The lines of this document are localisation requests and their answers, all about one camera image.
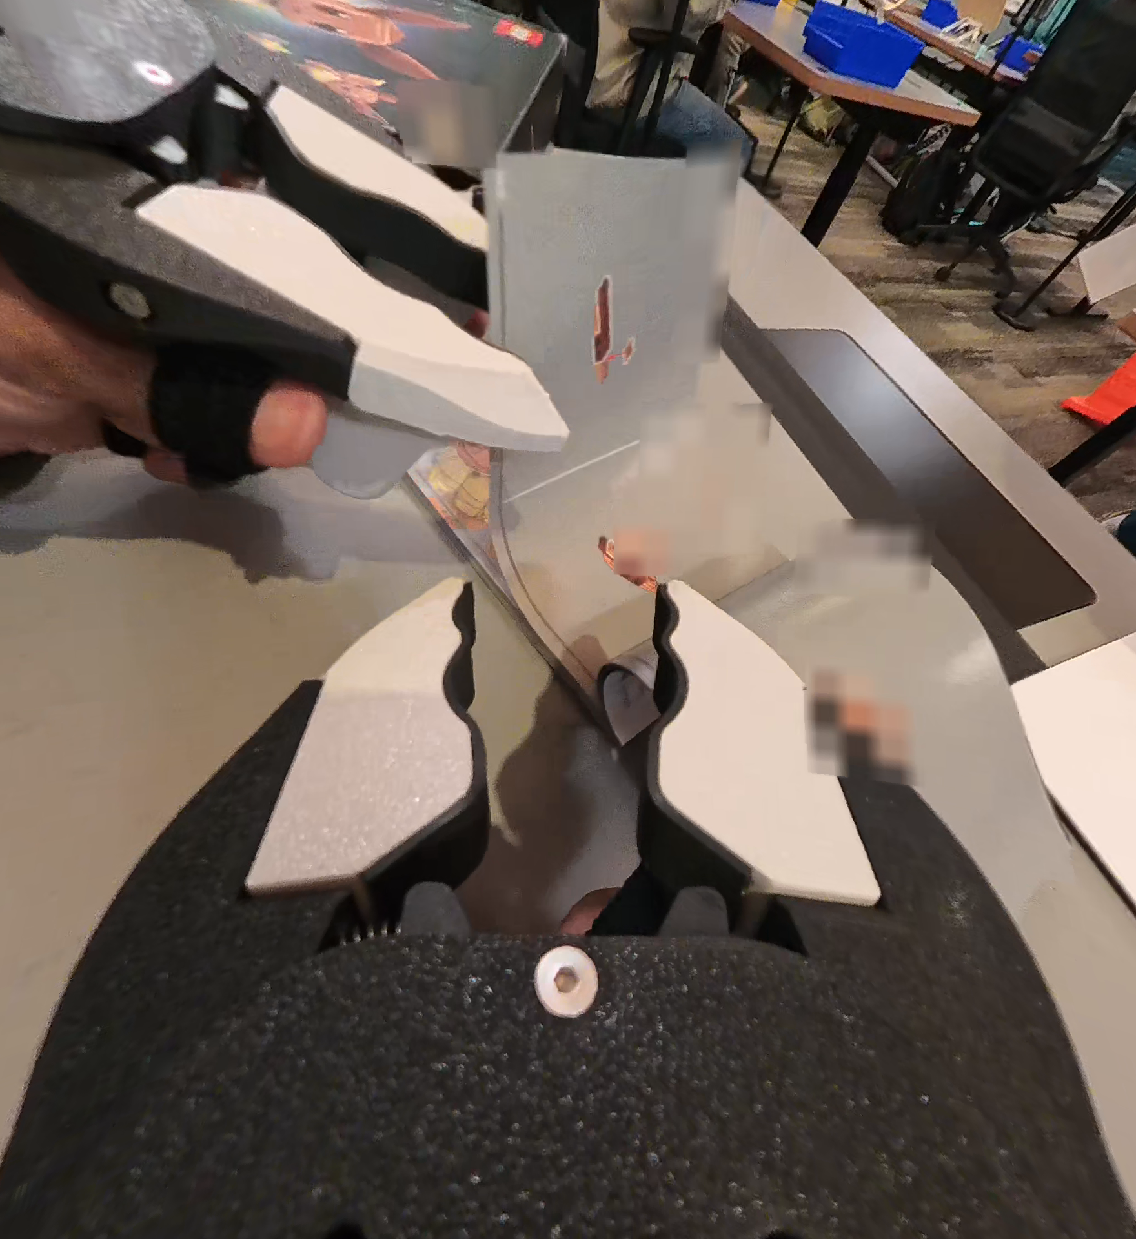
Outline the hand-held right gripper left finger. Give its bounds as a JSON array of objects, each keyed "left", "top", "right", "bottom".
[{"left": 243, "top": 577, "right": 496, "bottom": 911}]

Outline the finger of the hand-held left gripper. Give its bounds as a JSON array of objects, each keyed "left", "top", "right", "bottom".
[
  {"left": 133, "top": 178, "right": 573, "bottom": 501},
  {"left": 239, "top": 81, "right": 496, "bottom": 311}
]

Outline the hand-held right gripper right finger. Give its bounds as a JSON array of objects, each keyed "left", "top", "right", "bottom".
[{"left": 617, "top": 577, "right": 883, "bottom": 915}]

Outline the brick instruction booklet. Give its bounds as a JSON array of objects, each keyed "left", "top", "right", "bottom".
[{"left": 404, "top": 146, "right": 1069, "bottom": 927}]

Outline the grey desk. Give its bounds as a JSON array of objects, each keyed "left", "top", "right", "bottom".
[{"left": 0, "top": 88, "right": 1136, "bottom": 1239}]

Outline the person's left hand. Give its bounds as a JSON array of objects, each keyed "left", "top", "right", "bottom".
[{"left": 0, "top": 232, "right": 332, "bottom": 485}]

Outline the brick set box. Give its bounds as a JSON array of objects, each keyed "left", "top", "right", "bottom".
[{"left": 191, "top": 0, "right": 570, "bottom": 180}]

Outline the curled grey instruction booklet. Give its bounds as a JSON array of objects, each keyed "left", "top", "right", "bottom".
[{"left": 719, "top": 325, "right": 1096, "bottom": 625}]

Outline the wooden office table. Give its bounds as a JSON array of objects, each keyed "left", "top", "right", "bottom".
[{"left": 719, "top": 0, "right": 1034, "bottom": 253}]

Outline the stack of blue bins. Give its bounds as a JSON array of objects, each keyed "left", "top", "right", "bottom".
[{"left": 801, "top": 0, "right": 932, "bottom": 91}]

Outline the red-orange floor object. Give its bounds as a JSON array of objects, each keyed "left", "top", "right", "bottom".
[{"left": 1063, "top": 345, "right": 1136, "bottom": 431}]

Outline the black backpack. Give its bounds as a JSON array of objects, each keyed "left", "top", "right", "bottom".
[{"left": 878, "top": 120, "right": 976, "bottom": 244}]

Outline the white board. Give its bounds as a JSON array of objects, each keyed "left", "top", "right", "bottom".
[{"left": 1078, "top": 200, "right": 1136, "bottom": 311}]

